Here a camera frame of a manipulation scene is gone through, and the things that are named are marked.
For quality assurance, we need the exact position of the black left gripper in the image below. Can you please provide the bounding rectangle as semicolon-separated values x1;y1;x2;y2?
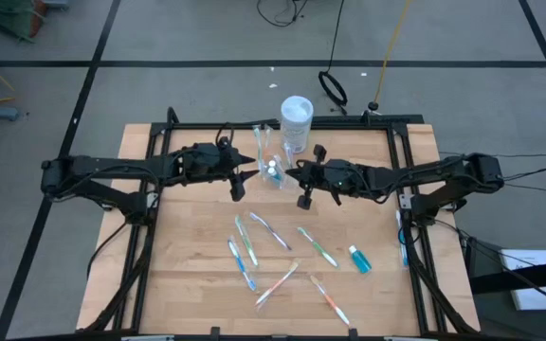
180;135;260;203

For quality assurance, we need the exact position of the yellow hanging cable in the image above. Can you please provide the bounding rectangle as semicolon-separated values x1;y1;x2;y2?
370;0;414;111

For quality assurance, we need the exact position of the purple white toothbrush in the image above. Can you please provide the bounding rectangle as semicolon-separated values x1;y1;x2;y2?
247;211;294;252

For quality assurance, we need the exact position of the green white toothbrush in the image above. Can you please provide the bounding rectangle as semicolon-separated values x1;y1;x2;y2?
233;213;260;268
252;124;265;165
296;225;340;269

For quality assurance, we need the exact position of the small teal tube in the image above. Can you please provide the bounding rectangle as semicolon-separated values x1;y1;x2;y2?
347;243;373;275

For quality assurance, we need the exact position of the white wipes canister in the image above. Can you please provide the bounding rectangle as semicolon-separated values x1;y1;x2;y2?
280;95;315;155

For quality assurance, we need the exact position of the white paper booklet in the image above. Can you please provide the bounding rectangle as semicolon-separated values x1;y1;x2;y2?
499;249;546;312

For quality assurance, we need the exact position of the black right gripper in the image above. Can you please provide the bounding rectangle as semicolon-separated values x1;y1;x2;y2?
285;144;365;211

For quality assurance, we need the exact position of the black aluminium table frame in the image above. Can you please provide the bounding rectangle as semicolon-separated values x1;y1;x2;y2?
76;106;482;341

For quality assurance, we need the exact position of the black flat beam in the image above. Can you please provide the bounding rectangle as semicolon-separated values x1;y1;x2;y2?
469;258;546;296

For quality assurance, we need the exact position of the blue white toothbrush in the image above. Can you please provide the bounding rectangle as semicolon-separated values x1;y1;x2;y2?
226;236;259;293
393;208;410;270

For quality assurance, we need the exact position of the black hanging cable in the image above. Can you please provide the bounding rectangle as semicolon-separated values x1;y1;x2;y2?
318;0;350;115

